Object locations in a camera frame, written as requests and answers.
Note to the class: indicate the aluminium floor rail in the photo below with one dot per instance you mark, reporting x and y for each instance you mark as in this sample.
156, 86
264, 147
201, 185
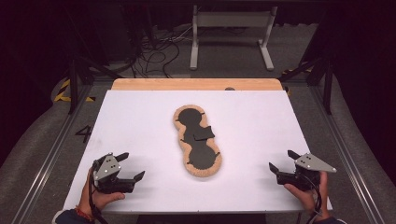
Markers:
46, 161
345, 149

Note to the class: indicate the person's left hand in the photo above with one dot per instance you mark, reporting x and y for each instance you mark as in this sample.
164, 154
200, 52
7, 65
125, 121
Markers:
102, 200

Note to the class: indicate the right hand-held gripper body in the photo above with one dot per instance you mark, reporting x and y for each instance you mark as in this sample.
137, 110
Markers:
306, 177

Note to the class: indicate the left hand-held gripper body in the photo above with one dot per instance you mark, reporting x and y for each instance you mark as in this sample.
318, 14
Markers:
107, 183

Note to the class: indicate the grey metal stand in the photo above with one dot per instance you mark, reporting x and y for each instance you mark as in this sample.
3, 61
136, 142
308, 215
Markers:
194, 46

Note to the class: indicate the yellow black floor tape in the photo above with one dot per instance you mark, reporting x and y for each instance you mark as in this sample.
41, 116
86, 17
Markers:
62, 91
294, 71

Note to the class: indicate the person's right hand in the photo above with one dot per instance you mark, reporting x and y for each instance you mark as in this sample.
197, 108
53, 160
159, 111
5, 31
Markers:
303, 197

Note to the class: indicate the black metal stand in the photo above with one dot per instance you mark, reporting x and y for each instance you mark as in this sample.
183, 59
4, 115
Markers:
73, 87
327, 90

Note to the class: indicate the white board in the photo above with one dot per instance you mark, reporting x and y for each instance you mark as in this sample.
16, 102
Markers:
140, 124

